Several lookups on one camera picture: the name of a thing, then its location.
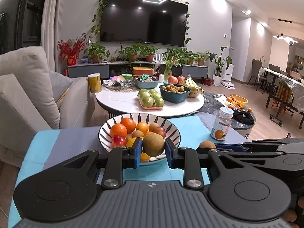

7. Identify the small red tomato fruit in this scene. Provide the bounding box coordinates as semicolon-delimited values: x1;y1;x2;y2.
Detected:
111;135;127;148

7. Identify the large yellow orange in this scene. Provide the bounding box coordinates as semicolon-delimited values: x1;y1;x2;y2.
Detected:
126;136;150;162

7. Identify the large brown round fruit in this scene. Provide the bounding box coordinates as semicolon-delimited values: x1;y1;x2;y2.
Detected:
142;133;165;157

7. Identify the small orange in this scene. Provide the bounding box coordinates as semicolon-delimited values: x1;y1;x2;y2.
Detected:
136;122;149;134

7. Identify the person right hand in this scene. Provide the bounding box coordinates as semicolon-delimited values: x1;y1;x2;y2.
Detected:
283;197;303;228

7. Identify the dark marble side table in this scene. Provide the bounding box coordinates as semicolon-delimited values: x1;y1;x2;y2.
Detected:
199;93;256;139

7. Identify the white blue striped bowl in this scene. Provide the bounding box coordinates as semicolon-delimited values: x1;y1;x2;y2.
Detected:
98;113;181;152

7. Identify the clear vitamin bottle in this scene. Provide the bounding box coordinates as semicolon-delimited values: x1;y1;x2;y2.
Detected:
211;107;233;141

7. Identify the brown longan in bowl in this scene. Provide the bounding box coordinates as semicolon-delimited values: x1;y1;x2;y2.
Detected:
149;123;159;132

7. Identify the orange basket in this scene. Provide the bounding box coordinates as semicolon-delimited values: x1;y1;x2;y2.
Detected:
230;95;248;108

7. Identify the white round coffee table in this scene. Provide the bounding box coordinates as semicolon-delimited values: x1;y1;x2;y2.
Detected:
95;86;205;118

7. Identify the tray of green apples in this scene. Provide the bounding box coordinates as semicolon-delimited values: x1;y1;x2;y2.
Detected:
138;89;165;110

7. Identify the teal bowl of longans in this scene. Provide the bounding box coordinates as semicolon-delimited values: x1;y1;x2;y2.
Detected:
159;84;191;104

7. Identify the dining table with chairs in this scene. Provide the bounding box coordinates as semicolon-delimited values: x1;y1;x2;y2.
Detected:
251;59;303;126

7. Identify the bunch of bananas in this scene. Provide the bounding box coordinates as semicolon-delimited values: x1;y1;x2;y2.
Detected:
181;74;205;98

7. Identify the tall potted plant white pot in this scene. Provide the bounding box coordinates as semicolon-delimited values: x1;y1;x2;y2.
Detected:
206;46;234;86

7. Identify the blue grey tablecloth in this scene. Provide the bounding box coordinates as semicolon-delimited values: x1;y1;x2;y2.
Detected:
7;113;250;228

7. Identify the yellow tin can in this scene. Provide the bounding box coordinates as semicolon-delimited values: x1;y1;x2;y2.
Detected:
88;73;101;93

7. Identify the orange box on table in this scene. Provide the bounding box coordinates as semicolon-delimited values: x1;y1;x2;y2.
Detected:
132;67;154;76

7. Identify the grey tv console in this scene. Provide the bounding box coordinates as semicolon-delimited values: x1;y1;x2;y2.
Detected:
68;61;208;80

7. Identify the beige sofa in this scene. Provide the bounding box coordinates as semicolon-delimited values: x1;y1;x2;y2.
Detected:
1;46;94;167

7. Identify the red flower decoration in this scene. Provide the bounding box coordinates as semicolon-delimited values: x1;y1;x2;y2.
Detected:
57;33;88;66

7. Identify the wall mounted black television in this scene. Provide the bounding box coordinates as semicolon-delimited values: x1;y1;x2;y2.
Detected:
99;0;188;46

